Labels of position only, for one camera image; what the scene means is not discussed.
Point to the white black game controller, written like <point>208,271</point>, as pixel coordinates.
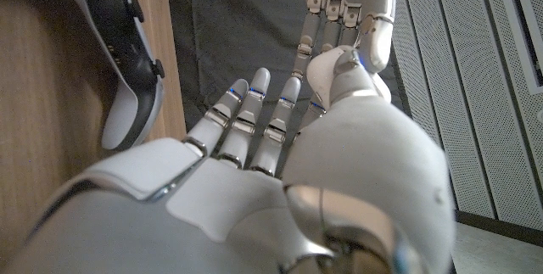
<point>123,40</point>

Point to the black backdrop curtain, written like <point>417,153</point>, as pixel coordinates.
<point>229,24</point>

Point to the white metal cabinet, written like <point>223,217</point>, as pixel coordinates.
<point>479,108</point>

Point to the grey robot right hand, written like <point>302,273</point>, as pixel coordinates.
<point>237,206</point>

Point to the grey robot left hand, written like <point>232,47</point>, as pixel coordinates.
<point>377,11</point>

